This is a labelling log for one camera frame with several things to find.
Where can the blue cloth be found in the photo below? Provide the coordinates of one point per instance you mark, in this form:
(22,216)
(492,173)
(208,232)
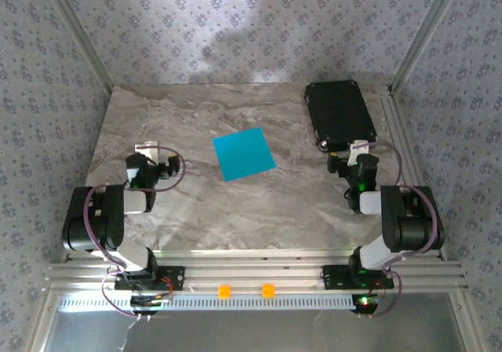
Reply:
(245,154)

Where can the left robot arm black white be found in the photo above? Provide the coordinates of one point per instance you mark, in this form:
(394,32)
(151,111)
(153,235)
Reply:
(98,218)

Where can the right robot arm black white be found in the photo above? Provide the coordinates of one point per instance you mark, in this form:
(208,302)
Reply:
(412,218)

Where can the grey metal sheet panel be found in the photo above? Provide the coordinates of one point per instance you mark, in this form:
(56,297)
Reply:
(251,332)

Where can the black hard case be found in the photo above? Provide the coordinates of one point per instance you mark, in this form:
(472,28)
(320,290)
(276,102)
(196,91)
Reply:
(339,113)

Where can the black controller board green light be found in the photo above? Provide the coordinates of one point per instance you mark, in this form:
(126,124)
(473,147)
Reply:
(366,303)

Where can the orange plastic clip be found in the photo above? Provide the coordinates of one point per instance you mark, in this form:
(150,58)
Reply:
(268,290)
(224,291)

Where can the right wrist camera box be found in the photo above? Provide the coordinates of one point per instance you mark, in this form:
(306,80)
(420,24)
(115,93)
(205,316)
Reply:
(357,150)

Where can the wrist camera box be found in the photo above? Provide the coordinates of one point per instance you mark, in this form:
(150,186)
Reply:
(357,150)
(147,150)

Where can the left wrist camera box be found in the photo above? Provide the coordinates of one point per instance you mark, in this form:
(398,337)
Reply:
(147,150)

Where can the aluminium side rail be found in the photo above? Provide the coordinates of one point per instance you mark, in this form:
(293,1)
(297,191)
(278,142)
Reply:
(392,109)

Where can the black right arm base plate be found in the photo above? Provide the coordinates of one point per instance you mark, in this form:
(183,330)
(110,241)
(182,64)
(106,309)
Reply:
(333,277)

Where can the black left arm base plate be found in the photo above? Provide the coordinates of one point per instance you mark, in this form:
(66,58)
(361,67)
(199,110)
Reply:
(176,277)

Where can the aluminium rail frame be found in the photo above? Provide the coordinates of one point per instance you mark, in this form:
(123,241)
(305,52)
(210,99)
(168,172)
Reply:
(251,269)

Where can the aluminium corner post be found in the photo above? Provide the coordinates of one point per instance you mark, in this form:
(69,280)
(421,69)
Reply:
(427,30)
(78,34)

